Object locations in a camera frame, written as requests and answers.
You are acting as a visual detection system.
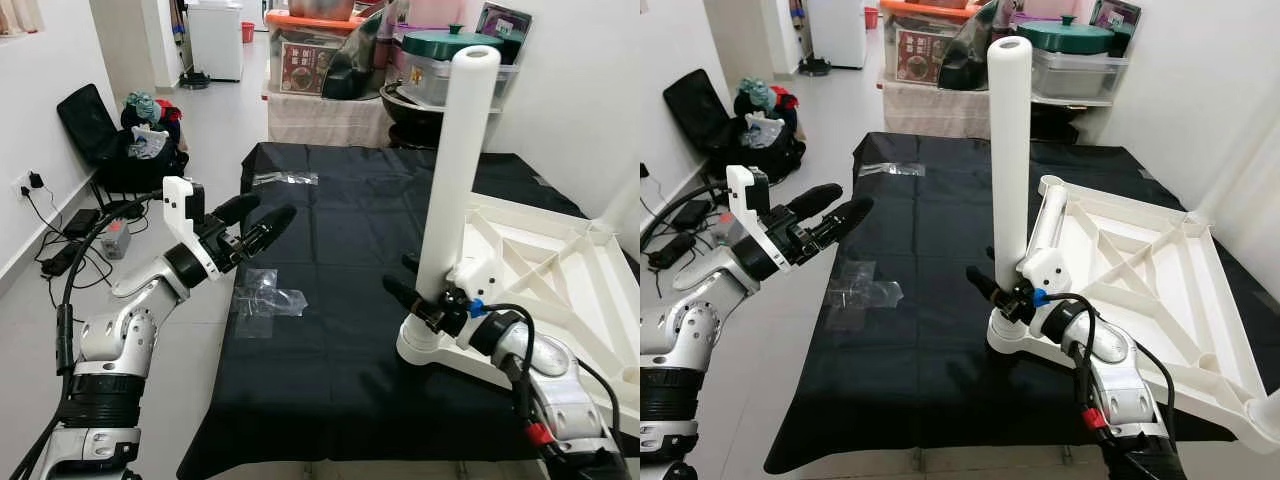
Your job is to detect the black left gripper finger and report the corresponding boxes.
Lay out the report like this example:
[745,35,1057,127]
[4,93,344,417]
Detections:
[237,205,298,264]
[213,193,263,227]
[786,183,844,219]
[809,195,874,252]

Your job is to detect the white plastic table leg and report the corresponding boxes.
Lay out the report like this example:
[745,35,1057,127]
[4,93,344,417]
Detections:
[590,140,641,236]
[1245,385,1280,446]
[987,35,1034,291]
[412,45,501,301]
[1195,90,1280,226]

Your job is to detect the clear tape cross patch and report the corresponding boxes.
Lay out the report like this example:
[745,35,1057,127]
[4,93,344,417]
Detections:
[232,268,308,339]
[825,260,904,331]

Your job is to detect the white plastic wrapper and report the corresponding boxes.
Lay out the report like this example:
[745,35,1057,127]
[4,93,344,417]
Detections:
[745,112,789,149]
[130,125,171,161]

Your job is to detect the grey box device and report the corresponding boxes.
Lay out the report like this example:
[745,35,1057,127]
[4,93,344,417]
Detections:
[100,220,133,261]

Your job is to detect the black tablecloth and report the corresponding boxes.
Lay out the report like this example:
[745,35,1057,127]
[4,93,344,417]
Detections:
[765,132,1246,476]
[178,142,641,480]

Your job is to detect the black wok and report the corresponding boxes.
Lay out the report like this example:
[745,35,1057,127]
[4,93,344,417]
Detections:
[1033,95,1086,141]
[380,82,456,149]

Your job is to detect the white cabinet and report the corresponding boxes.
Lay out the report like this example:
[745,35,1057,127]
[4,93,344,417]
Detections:
[808,0,869,71]
[188,0,244,83]

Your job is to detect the clear plastic storage container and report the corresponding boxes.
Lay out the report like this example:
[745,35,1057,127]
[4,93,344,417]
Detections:
[405,52,521,109]
[1030,45,1129,101]

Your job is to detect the black plastic bag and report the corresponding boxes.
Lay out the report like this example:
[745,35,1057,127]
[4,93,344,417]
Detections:
[322,10,401,101]
[940,0,1006,91]

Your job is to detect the steel cooking pot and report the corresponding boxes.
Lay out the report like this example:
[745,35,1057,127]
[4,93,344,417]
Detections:
[288,0,356,21]

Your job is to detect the dark printed carton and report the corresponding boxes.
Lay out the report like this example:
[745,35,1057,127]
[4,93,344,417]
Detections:
[1090,0,1143,56]
[475,3,531,61]

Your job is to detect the white stacked cups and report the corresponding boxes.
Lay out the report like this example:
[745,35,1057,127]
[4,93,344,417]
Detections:
[0,0,46,36]

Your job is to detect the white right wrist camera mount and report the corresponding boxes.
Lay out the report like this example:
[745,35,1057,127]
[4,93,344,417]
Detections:
[448,258,499,313]
[1020,248,1071,306]

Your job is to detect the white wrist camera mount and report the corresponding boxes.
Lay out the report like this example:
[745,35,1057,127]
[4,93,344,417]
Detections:
[162,176,221,281]
[727,165,783,271]
[1020,248,1071,306]
[448,258,499,313]

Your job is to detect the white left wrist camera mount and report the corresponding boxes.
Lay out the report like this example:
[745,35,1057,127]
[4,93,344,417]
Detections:
[727,165,783,271]
[162,176,221,281]

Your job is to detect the black floor cable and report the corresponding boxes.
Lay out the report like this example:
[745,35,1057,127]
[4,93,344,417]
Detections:
[640,170,746,291]
[20,185,151,311]

